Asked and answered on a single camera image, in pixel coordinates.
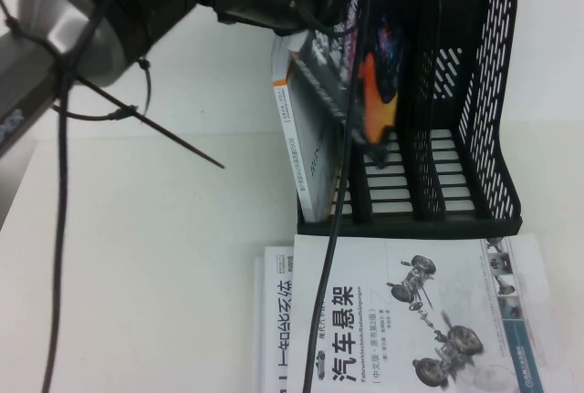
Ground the dark blue robot book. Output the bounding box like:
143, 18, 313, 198
298, 0, 407, 171

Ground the black mesh book stand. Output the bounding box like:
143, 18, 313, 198
291, 0, 522, 237

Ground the white orange book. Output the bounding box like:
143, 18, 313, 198
271, 30, 352, 224

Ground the white car suspension book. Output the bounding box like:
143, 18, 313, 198
291, 233, 550, 393

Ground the white book blue text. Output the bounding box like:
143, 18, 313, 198
263, 246, 297, 393

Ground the black cable tie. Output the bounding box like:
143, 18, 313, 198
135, 58, 153, 117

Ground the thin brown cable tie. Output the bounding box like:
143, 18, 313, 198
79, 76, 226, 170

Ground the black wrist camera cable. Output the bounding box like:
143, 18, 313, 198
291, 0, 373, 393

